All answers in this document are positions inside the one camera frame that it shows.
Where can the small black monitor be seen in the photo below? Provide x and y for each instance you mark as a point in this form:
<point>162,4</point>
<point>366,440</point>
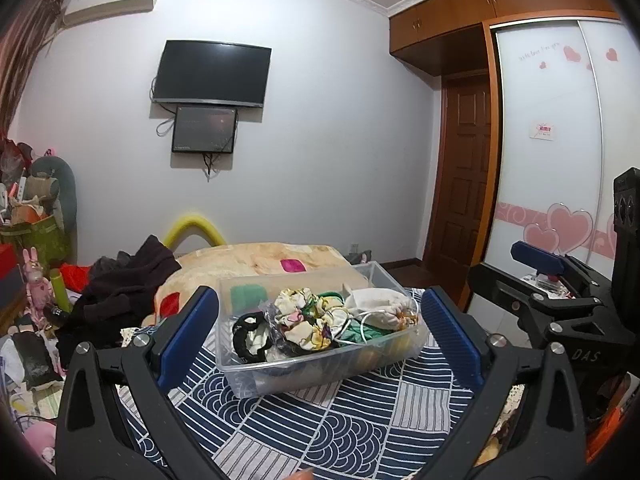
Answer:
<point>205,128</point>

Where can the beige printed blanket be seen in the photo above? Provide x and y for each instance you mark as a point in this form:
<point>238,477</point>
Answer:
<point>240,262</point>

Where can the red cloth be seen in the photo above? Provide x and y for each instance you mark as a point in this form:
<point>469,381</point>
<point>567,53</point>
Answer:
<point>77,276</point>

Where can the red and white label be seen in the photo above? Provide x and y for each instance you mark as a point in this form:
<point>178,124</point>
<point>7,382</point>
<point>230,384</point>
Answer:
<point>543,130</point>

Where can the wooden overhead cabinet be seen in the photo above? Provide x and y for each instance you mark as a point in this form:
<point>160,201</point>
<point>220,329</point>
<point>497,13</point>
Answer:
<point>450,15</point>

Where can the pink plush toy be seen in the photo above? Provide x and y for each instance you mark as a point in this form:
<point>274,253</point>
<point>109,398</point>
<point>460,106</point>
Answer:
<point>37,437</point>

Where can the black and white scrunchie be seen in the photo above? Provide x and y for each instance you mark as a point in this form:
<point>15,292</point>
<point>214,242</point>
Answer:
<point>247,340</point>

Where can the blue patterned cloth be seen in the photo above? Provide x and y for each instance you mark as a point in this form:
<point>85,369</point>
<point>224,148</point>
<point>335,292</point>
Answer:
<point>325,430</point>

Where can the pink bunny toy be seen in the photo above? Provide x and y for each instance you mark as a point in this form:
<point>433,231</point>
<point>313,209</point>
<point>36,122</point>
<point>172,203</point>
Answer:
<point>37,285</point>

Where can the green knit glove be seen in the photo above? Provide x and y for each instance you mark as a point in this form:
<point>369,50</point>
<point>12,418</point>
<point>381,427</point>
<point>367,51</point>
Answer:
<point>362,335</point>

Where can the brown wooden door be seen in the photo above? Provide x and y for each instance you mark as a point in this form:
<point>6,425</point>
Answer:
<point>462,175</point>

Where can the black pouch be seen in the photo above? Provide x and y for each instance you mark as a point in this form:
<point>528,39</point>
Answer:
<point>34,360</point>

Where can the yellow foam noodle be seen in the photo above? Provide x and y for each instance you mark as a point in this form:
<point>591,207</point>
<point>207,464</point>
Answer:
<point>192,219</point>

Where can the white heart-print wardrobe door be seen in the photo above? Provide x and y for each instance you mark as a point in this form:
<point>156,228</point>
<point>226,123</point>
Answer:
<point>550,185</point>

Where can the wall outlet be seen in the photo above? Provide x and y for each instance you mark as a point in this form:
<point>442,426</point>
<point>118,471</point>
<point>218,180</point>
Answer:
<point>354,248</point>

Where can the dark clothing pile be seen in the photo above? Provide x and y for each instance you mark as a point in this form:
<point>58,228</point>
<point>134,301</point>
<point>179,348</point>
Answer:
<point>125,285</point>

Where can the striped brown curtain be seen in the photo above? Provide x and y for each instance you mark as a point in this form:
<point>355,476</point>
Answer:
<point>22,60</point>

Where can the dark bag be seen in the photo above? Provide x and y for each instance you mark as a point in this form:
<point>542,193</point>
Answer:
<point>359,258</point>

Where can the white air conditioner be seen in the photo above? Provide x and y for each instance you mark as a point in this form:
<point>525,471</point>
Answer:
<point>112,0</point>

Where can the black wall television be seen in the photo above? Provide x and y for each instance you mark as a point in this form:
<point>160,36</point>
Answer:
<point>212,72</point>

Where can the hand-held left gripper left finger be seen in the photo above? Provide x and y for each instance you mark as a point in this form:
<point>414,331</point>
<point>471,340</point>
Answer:
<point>187,337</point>

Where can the clear plastic box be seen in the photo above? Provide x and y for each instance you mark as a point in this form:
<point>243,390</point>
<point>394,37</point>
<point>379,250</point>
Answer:
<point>300,375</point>

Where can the pile of toys and bags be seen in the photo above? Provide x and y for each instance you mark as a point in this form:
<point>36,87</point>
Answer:
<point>17,185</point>

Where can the red box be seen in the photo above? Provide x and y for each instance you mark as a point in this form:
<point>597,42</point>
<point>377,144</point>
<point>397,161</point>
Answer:
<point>9,265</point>

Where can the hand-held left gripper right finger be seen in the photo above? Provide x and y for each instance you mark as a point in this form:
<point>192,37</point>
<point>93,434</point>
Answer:
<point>452,340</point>

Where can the floral fabric scrunchie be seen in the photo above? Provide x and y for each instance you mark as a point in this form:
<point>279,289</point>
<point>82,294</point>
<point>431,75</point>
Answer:
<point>305,322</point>

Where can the green bag with toys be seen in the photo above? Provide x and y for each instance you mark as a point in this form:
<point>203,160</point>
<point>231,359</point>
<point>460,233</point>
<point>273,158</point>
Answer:
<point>37,242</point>

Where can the green tube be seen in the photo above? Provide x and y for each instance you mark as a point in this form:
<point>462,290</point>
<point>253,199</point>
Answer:
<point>60,287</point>

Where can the grey curved pillow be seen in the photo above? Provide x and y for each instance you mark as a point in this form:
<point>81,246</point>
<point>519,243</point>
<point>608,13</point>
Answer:
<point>62,185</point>

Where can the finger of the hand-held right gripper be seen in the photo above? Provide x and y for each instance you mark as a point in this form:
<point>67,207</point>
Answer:
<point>540,256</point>
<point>505,285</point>

